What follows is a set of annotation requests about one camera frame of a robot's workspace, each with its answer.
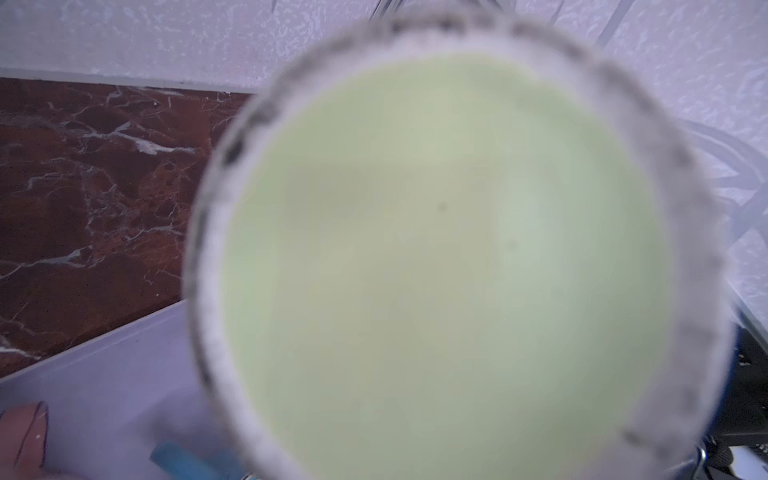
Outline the light green mug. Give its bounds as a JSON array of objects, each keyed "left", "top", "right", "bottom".
[{"left": 183, "top": 5, "right": 735, "bottom": 479}]

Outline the pink patterned mug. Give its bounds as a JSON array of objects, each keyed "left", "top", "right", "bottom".
[{"left": 1, "top": 402, "right": 48, "bottom": 479}]

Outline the lavender plastic tray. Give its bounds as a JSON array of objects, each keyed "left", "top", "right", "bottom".
[{"left": 1, "top": 303, "right": 236, "bottom": 479}]

